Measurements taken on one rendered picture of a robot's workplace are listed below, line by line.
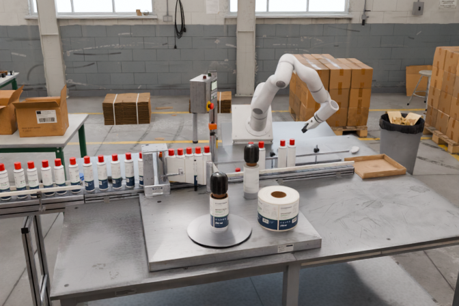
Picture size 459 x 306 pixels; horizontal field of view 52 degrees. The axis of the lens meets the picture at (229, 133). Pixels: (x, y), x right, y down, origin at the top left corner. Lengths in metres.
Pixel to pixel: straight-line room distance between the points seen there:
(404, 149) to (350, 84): 1.46
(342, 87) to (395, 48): 2.71
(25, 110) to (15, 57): 4.68
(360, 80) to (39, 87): 5.31
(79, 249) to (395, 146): 3.51
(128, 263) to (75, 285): 0.24
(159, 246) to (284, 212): 0.60
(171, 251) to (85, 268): 0.38
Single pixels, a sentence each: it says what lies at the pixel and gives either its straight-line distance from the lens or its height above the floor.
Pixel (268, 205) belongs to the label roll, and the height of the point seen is 1.01.
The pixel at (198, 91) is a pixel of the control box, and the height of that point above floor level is 1.42.
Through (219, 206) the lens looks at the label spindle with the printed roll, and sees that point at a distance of 2.20.
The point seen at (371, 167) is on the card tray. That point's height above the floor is 0.83.
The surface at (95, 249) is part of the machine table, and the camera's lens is 2.35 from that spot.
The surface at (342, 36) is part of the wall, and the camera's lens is 8.36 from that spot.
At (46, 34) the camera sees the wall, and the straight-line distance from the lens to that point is 8.38.
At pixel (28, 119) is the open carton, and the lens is 4.10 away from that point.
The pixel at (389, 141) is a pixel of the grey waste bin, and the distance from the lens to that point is 5.04.
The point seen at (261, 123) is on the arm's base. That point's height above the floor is 1.01.
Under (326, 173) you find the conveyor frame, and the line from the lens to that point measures 3.03.
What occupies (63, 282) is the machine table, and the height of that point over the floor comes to 0.83.
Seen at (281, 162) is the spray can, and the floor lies 0.95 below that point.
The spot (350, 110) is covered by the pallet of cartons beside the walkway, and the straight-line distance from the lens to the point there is 6.24.
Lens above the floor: 2.06
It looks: 19 degrees down
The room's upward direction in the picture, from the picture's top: straight up
